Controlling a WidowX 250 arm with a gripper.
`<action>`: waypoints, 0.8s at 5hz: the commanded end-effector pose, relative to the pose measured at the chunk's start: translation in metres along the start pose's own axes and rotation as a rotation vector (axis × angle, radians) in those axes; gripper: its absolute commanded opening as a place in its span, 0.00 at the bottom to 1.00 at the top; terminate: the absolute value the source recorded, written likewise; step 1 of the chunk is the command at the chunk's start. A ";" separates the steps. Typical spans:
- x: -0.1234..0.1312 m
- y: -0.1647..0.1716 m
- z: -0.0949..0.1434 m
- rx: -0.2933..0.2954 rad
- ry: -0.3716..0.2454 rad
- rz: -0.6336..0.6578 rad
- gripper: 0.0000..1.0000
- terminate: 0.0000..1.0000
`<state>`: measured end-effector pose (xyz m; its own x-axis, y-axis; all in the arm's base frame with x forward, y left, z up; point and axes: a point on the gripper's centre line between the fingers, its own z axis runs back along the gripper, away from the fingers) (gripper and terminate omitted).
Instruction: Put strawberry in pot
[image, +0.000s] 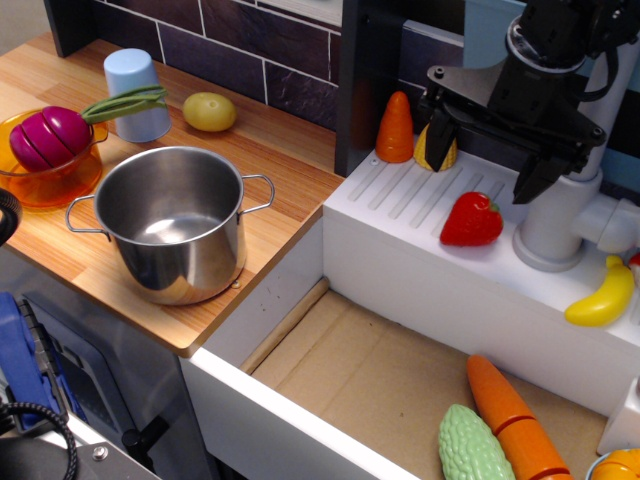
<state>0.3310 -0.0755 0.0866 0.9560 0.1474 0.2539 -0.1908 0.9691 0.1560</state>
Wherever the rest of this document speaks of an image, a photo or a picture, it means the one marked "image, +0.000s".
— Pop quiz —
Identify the orange toy fruit in bowl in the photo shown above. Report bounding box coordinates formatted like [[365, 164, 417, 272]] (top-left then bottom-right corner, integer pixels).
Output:
[[587, 449, 639, 480]]

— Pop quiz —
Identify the red plastic strawberry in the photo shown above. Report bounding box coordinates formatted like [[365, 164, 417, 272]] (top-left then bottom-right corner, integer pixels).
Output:
[[439, 191, 504, 247]]

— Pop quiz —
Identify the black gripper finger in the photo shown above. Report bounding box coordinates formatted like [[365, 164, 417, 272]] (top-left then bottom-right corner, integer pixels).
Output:
[[513, 156, 563, 204], [425, 108, 456, 172]]

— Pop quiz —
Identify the yellow toy corn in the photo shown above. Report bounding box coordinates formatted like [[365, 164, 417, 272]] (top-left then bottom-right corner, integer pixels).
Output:
[[413, 125, 458, 171]]

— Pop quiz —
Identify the black braided cable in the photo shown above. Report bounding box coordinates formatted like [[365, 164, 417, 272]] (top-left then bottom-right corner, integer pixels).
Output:
[[0, 401, 79, 480]]

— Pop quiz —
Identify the yellow toy potato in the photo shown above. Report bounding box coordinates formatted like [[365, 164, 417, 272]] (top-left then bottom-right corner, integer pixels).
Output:
[[182, 92, 237, 132]]

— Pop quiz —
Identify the light blue plastic cup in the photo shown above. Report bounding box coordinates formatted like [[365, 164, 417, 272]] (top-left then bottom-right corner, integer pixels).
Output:
[[103, 48, 171, 143]]

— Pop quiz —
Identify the large orange toy carrot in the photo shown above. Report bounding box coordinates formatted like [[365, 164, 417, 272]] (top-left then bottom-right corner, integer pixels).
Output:
[[466, 355, 572, 479]]

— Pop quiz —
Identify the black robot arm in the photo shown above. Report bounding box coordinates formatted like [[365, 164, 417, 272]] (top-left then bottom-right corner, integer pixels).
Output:
[[419, 1, 639, 204]]

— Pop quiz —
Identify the yellow toy banana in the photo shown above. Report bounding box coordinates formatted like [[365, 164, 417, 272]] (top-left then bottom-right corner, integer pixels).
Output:
[[564, 255, 635, 328]]

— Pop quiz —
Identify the blue clamp device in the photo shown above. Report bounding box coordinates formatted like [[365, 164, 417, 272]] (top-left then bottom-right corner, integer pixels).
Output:
[[1, 292, 86, 420]]

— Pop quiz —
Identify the black oven door handle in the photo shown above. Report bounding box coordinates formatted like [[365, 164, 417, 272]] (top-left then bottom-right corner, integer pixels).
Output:
[[121, 416, 169, 473]]

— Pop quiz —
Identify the orange transparent bowl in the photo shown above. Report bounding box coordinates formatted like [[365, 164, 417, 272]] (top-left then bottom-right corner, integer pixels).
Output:
[[1, 110, 109, 208]]

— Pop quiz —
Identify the grey toy faucet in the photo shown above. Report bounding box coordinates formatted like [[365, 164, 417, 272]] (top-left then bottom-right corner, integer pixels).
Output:
[[512, 41, 639, 272]]

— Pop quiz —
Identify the small orange toy carrot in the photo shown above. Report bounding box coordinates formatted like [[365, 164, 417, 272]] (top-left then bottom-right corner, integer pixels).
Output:
[[375, 91, 414, 163]]

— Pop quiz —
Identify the red white toy mushroom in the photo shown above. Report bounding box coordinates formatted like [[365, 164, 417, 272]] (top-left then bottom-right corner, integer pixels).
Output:
[[628, 253, 640, 288]]

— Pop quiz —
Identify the black round knob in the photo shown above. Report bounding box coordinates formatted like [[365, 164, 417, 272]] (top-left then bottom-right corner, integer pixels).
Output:
[[0, 189, 23, 246]]

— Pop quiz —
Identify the purple toy radish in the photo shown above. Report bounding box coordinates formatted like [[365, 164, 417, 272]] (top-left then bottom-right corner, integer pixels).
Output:
[[9, 84, 168, 172]]

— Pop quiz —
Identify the white toy sink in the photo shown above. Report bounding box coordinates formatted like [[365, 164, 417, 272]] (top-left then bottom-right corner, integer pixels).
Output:
[[182, 153, 639, 479]]

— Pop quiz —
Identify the green toy bitter gourd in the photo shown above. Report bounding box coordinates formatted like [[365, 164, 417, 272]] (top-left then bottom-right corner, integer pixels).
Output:
[[438, 404, 516, 480]]

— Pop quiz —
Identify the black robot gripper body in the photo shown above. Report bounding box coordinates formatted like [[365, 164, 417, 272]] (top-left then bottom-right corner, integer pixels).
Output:
[[421, 59, 607, 176]]

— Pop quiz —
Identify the stainless steel pot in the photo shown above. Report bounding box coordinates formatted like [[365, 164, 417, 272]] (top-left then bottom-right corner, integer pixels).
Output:
[[86, 146, 251, 306]]

